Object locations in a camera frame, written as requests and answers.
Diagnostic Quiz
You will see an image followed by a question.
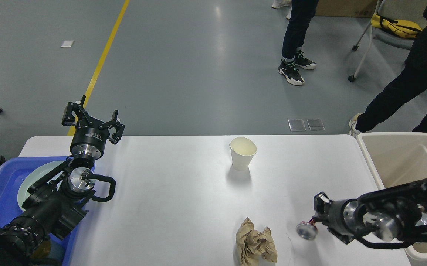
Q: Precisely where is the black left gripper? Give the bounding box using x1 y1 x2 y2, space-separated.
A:
62 95 125 159

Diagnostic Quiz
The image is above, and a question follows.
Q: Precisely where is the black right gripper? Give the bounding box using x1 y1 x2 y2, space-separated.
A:
313 192 357 244

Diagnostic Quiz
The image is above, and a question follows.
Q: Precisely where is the crushed red can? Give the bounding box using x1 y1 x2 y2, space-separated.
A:
296 218 318 241

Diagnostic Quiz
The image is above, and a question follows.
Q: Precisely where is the green plate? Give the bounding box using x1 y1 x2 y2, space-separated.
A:
17 161 63 211

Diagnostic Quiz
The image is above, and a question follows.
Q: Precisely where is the brown paper ball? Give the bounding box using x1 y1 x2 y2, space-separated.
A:
235 217 278 266

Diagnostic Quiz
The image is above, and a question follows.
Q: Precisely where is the white paper cup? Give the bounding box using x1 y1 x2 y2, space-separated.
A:
230 137 257 171

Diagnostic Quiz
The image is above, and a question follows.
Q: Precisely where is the teal mug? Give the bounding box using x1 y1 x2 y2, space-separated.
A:
30 239 66 266

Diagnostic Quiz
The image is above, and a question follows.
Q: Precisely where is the foil sheet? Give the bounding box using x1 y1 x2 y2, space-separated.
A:
416 212 427 227

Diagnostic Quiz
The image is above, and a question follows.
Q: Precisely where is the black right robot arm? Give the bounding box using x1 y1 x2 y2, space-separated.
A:
310 178 427 249

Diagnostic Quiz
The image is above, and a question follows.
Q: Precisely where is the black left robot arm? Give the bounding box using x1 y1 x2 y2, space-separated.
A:
0 96 125 266

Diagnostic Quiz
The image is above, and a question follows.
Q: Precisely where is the right metal floor plate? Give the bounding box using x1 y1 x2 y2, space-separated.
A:
307 119 325 131

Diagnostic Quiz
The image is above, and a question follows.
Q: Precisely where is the metal floor plate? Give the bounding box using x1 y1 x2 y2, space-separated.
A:
288 119 306 132
307 119 325 131

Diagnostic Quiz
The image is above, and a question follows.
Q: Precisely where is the left metal floor plate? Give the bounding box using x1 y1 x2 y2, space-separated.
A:
288 119 306 132

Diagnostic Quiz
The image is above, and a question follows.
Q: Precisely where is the beige plastic bin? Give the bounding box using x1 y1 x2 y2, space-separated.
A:
356 133 427 263

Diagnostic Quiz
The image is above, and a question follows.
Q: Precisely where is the blue plastic tray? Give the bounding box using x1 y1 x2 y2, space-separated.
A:
0 156 78 266

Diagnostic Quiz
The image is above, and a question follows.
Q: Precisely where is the person in black at right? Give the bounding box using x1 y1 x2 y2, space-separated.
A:
349 6 427 137

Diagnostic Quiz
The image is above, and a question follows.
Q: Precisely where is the person in dark jeans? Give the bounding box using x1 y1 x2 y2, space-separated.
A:
278 0 319 86

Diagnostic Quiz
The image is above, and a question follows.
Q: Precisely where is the yellow bag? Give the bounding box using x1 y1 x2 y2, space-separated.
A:
371 14 423 39

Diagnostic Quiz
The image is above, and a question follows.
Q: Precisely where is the cardboard box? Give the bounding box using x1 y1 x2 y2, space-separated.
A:
315 0 377 17

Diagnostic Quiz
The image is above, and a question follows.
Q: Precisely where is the person in white sneakers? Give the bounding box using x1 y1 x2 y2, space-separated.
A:
271 0 292 20

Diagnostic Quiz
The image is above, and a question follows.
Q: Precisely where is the grey wheeled chair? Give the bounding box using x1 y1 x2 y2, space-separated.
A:
348 0 427 82

